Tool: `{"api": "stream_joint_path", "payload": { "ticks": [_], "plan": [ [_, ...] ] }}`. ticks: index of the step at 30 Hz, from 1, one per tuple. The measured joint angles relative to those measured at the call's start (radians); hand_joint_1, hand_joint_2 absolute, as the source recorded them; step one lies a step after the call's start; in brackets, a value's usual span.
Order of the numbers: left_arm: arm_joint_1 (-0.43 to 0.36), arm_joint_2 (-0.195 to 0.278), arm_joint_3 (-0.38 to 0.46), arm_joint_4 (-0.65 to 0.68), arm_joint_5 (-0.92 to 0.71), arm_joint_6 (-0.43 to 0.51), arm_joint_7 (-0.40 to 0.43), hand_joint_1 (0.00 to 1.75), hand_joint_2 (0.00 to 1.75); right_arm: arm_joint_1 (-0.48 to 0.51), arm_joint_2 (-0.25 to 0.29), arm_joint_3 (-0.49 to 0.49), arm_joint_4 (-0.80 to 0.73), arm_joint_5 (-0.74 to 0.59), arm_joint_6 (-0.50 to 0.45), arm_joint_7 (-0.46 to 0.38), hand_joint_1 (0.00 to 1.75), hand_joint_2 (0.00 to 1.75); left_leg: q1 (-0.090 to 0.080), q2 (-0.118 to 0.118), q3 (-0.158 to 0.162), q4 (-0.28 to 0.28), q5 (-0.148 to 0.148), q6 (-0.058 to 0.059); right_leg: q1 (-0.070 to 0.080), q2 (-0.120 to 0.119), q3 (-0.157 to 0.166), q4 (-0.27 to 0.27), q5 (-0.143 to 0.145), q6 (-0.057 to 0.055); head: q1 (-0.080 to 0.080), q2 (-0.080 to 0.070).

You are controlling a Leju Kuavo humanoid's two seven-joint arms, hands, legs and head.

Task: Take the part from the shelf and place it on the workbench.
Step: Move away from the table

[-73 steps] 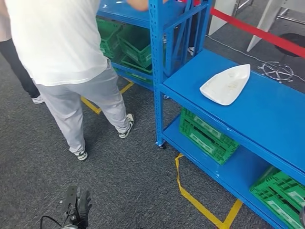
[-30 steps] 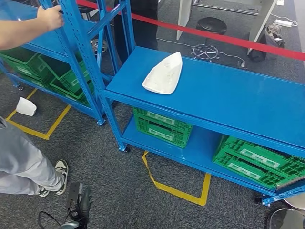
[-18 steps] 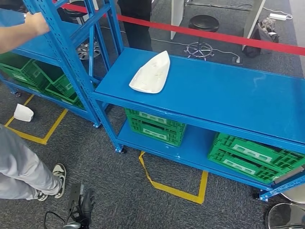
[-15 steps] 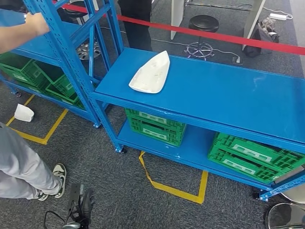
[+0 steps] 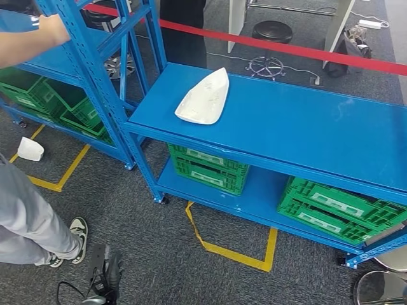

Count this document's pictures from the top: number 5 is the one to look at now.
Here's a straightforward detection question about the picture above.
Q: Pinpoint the white floor cable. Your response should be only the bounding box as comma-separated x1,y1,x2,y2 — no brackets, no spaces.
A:
206,51,320,81

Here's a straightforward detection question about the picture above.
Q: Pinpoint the person's hand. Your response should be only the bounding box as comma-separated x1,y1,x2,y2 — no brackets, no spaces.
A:
38,13,71,48

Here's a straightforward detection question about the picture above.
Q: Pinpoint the white power strip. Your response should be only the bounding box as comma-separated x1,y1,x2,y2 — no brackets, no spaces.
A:
359,18,390,31

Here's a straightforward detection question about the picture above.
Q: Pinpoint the silver wheel hubcap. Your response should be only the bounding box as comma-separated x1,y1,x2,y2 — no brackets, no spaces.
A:
104,53,137,81

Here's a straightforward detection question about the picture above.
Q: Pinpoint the blue metal shelf rack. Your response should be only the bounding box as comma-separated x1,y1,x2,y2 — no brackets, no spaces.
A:
57,0,407,270
0,0,169,172

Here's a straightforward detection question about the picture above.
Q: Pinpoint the person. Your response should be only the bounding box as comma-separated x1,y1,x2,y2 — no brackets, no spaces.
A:
159,0,208,69
0,13,89,269

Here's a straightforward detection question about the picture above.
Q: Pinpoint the white desk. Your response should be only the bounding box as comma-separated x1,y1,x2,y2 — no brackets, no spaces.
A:
227,0,356,69

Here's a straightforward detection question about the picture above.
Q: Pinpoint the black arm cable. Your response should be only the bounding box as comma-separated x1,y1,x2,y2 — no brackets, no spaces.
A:
56,281,96,305

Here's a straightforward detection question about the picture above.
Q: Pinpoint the white rounded plastic piece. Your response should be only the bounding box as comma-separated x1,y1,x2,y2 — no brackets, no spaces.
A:
17,137,45,163

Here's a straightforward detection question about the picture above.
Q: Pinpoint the white plastic cover part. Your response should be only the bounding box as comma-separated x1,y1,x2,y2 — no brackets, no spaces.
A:
174,67,230,126

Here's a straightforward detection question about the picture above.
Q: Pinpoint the black bag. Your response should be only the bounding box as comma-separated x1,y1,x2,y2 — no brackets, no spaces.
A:
323,25,372,79

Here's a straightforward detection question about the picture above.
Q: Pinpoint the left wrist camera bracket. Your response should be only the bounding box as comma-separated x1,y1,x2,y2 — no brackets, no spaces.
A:
88,244,110,283

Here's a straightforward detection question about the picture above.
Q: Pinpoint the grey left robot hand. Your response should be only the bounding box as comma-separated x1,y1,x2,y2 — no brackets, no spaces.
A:
99,250,125,305

